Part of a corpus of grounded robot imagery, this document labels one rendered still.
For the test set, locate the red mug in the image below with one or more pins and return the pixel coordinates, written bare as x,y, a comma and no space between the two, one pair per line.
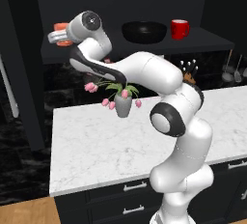
178,29

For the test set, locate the black fridge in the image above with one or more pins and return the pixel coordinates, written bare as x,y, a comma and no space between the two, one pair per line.
19,73

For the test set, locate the grey hanging utensil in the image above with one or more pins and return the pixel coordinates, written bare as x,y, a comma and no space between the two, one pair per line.
245,72

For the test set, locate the black drawer front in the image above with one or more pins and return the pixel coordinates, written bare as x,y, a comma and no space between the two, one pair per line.
225,167
106,190
109,213

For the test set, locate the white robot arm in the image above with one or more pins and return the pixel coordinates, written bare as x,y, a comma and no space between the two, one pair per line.
167,73

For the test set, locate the black open wall cabinet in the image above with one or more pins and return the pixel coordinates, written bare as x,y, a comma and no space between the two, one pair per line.
205,42

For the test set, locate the brown knife block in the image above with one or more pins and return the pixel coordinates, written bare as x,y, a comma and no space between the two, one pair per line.
189,78

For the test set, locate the orange glass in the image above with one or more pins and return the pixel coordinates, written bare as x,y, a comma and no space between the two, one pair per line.
60,26

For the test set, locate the black cupboard door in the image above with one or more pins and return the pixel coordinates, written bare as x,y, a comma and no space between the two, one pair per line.
236,202

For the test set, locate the black bowl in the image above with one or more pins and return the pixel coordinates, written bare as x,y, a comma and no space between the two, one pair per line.
144,32

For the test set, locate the grey hanging spoon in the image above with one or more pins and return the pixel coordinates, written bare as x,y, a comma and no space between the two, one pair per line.
237,76

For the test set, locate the grey hanging ladle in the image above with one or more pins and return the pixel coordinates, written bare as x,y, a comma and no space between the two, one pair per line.
227,76

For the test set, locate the grey vase with pink tulips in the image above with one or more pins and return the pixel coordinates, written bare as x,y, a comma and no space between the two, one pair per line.
123,105

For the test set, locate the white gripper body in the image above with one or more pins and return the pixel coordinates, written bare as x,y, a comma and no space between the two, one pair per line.
57,37

